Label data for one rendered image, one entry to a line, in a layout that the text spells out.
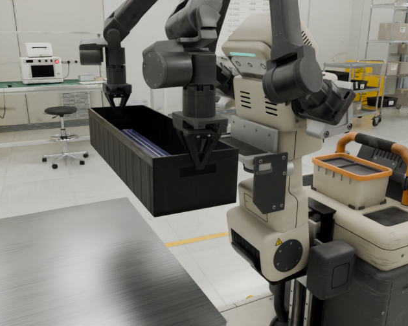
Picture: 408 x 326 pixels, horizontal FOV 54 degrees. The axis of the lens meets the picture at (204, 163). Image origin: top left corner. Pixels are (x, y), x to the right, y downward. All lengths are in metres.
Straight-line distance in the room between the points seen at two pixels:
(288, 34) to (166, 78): 0.35
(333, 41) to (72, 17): 4.67
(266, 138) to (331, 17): 7.12
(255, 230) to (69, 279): 0.51
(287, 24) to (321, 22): 7.09
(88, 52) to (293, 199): 0.71
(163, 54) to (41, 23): 5.73
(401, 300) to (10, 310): 1.05
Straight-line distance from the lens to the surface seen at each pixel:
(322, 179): 1.40
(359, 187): 1.30
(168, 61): 0.62
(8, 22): 6.34
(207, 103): 0.68
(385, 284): 1.29
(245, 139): 1.14
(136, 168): 0.79
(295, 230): 1.17
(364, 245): 1.27
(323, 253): 1.18
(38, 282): 1.00
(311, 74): 0.85
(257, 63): 1.04
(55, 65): 5.01
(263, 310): 1.71
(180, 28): 0.69
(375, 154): 1.56
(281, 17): 0.90
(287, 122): 1.02
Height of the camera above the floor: 1.33
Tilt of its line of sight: 18 degrees down
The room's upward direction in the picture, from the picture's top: straight up
